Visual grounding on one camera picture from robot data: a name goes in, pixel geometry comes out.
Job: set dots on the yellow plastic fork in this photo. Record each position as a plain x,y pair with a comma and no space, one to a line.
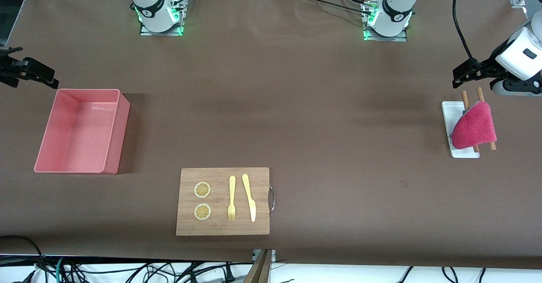
232,190

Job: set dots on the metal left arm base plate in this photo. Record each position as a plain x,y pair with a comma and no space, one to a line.
402,37

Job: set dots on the pink plastic bin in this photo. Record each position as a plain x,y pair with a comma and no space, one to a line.
80,134

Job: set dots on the wooden cutting board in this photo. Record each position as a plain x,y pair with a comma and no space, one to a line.
220,228

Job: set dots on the white rectangular tray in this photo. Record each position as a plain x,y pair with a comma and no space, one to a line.
449,113

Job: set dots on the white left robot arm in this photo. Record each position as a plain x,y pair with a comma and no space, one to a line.
398,3

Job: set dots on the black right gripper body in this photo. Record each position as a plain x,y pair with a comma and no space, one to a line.
9,68

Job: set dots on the yellow plastic knife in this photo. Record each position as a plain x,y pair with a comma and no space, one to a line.
250,196

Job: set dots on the wooden beam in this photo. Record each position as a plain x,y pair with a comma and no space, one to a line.
259,270

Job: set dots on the pink and grey cloth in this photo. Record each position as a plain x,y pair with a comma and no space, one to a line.
474,126

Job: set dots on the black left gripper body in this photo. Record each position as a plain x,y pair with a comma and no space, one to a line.
487,67

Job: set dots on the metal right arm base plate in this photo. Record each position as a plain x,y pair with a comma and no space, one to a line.
179,20

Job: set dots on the lemon slice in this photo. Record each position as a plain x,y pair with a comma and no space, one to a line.
202,190
202,212

